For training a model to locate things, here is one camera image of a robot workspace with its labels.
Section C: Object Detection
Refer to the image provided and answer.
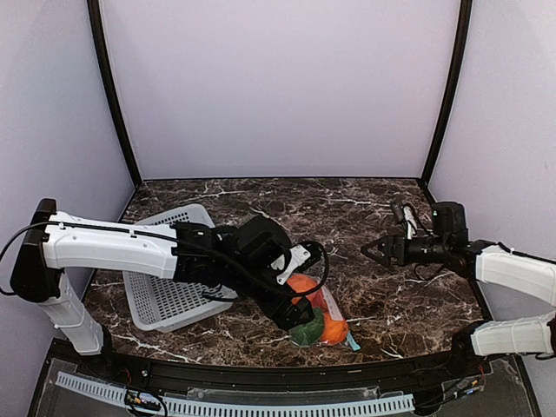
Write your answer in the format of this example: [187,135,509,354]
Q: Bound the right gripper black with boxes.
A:
[361,233,450,268]

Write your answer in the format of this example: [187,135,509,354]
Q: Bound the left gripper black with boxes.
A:
[223,260,315,329]

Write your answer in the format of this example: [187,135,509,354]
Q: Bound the green fake vegetable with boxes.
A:
[289,308,325,347]

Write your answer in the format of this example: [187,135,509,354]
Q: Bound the clear zip top bag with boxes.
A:
[311,286,361,352]

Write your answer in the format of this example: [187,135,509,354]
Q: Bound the orange fake fruit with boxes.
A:
[320,316,349,345]
[286,274,317,304]

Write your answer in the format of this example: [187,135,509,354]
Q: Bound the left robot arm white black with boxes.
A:
[10,199,322,379]

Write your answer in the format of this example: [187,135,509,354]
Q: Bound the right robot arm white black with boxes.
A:
[361,202,555,377]

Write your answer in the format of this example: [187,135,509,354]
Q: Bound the white perforated plastic basket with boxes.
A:
[122,203,239,334]

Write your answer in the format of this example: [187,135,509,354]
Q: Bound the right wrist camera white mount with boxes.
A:
[390,200,419,240]

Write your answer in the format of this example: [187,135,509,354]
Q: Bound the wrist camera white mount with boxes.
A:
[270,244,311,285]
[390,200,419,240]

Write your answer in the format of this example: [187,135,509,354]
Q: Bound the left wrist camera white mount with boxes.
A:
[270,244,311,285]

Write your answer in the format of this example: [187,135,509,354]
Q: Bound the black front rail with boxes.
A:
[51,338,518,394]

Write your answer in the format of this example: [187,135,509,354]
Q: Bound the white slotted cable duct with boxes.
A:
[56,371,415,416]

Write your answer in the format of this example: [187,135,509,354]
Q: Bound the right black frame post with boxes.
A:
[420,0,473,189]

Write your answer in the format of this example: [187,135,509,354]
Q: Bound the black frame post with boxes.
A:
[420,0,473,189]
[86,0,142,189]

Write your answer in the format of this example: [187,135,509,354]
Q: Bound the left black frame post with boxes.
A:
[86,0,142,189]

